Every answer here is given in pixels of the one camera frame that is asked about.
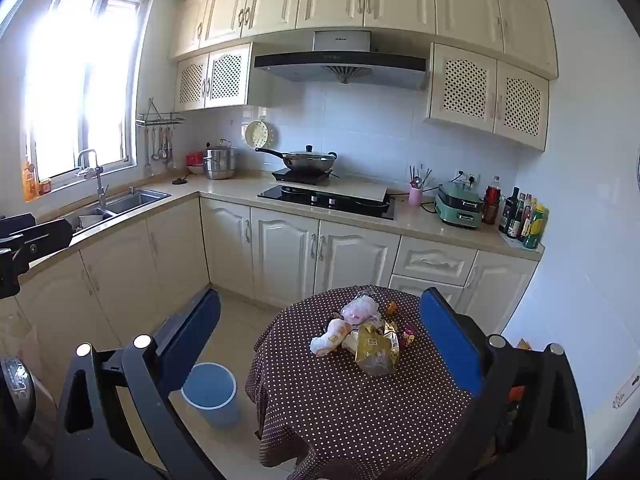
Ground black power cable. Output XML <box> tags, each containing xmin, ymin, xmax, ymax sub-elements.
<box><xmin>387</xmin><ymin>189</ymin><xmax>440</xmax><ymax>214</ymax></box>

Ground large lattice door cabinet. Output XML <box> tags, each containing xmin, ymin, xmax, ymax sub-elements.
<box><xmin>424</xmin><ymin>42</ymin><xmax>550</xmax><ymax>152</ymax></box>

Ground white wall bracket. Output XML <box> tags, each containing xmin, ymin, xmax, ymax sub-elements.
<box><xmin>612</xmin><ymin>370</ymin><xmax>640</xmax><ymax>409</ymax></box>

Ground wok with lid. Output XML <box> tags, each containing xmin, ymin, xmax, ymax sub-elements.
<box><xmin>255</xmin><ymin>145</ymin><xmax>339</xmax><ymax>174</ymax></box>

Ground metal utensil rack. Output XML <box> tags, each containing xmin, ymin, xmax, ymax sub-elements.
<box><xmin>136</xmin><ymin>99</ymin><xmax>186</xmax><ymax>127</ymax></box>

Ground round cream strainer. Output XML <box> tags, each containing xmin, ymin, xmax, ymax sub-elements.
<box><xmin>244</xmin><ymin>120</ymin><xmax>278</xmax><ymax>150</ymax></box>

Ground black glass gas hob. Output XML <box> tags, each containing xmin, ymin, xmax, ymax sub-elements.
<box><xmin>257</xmin><ymin>185</ymin><xmax>396</xmax><ymax>221</ymax></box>

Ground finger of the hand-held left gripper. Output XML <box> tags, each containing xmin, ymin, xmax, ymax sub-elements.
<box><xmin>0</xmin><ymin>219</ymin><xmax>74</xmax><ymax>273</ymax></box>
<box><xmin>0</xmin><ymin>212</ymin><xmax>37</xmax><ymax>235</ymax></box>

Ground metal faucet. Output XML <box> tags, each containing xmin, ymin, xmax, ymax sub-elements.
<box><xmin>75</xmin><ymin>149</ymin><xmax>112</xmax><ymax>211</ymax></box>

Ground dark round object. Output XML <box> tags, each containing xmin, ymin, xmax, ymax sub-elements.
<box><xmin>0</xmin><ymin>355</ymin><xmax>59</xmax><ymax>480</ymax></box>

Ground cream lower kitchen cabinets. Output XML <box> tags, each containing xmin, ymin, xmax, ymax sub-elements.
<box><xmin>0</xmin><ymin>195</ymin><xmax>542</xmax><ymax>403</ymax></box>

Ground range hood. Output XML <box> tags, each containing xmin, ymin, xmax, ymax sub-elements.
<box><xmin>252</xmin><ymin>30</ymin><xmax>429</xmax><ymax>92</ymax></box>

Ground brown polka dot tablecloth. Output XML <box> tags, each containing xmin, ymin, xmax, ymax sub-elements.
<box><xmin>245</xmin><ymin>285</ymin><xmax>501</xmax><ymax>480</ymax></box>

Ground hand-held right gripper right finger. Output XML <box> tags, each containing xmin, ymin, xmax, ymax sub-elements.
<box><xmin>400</xmin><ymin>287</ymin><xmax>588</xmax><ymax>480</ymax></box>

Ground steel sink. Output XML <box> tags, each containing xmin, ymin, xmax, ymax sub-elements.
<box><xmin>65</xmin><ymin>187</ymin><xmax>172</xmax><ymax>235</ymax></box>

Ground row of condiment bottles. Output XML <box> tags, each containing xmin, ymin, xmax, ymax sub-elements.
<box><xmin>482</xmin><ymin>176</ymin><xmax>550</xmax><ymax>252</ymax></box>

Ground black induction cooker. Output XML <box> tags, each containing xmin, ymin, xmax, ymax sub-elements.
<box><xmin>271</xmin><ymin>167</ymin><xmax>334</xmax><ymax>186</ymax></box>

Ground gold snack bag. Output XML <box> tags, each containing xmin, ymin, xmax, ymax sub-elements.
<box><xmin>354</xmin><ymin>320</ymin><xmax>402</xmax><ymax>377</ymax></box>

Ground steel steamer pot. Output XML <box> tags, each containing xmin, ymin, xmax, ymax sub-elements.
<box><xmin>202</xmin><ymin>139</ymin><xmax>240</xmax><ymax>181</ymax></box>

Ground orange bottle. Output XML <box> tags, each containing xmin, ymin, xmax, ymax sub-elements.
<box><xmin>21</xmin><ymin>157</ymin><xmax>40</xmax><ymax>202</ymax></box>

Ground window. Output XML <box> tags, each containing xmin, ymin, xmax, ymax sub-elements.
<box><xmin>22</xmin><ymin>0</ymin><xmax>152</xmax><ymax>195</ymax></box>

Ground green electric cooker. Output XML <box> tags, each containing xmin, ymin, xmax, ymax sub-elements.
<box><xmin>434</xmin><ymin>182</ymin><xmax>485</xmax><ymax>230</ymax></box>

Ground pink plastic bag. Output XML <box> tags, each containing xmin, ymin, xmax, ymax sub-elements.
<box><xmin>340</xmin><ymin>295</ymin><xmax>382</xmax><ymax>327</ymax></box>

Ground clear plastic wrapper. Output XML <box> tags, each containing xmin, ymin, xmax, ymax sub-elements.
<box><xmin>350</xmin><ymin>285</ymin><xmax>387</xmax><ymax>302</ymax></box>

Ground pale blue waste bin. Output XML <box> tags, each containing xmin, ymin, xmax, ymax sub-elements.
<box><xmin>181</xmin><ymin>362</ymin><xmax>240</xmax><ymax>429</ymax></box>

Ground bundle of chopsticks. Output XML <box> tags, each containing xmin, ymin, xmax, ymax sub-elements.
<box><xmin>409</xmin><ymin>164</ymin><xmax>434</xmax><ymax>192</ymax></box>

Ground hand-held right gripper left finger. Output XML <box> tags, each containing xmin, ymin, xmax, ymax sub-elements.
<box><xmin>55</xmin><ymin>287</ymin><xmax>236</xmax><ymax>480</ymax></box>

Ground small lattice door cabinet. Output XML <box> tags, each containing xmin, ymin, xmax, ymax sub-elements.
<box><xmin>174</xmin><ymin>42</ymin><xmax>254</xmax><ymax>113</ymax></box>

